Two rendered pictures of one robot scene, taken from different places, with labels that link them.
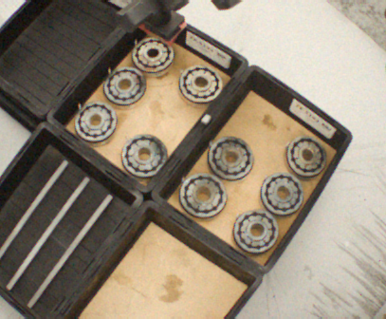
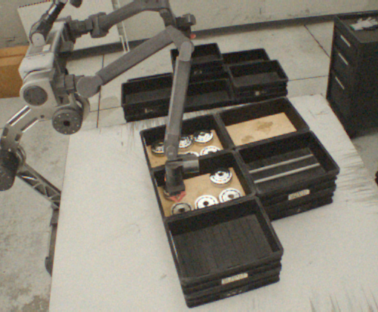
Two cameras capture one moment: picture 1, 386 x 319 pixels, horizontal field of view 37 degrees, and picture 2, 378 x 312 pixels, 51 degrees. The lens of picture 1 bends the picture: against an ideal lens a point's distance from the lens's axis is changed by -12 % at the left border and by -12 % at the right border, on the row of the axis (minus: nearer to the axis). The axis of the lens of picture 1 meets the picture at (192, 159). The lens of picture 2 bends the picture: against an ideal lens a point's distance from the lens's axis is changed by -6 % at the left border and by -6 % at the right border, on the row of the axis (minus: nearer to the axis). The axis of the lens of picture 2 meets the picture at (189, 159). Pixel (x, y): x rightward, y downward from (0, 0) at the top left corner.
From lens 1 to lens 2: 175 cm
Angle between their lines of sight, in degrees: 60
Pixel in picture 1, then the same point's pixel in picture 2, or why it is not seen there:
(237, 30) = (122, 234)
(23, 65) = (249, 255)
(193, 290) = (239, 135)
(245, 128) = not seen: hidden behind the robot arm
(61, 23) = (211, 266)
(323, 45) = (90, 206)
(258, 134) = not seen: hidden behind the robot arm
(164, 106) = (195, 193)
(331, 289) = not seen: hidden behind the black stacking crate
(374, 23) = (0, 294)
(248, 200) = (195, 149)
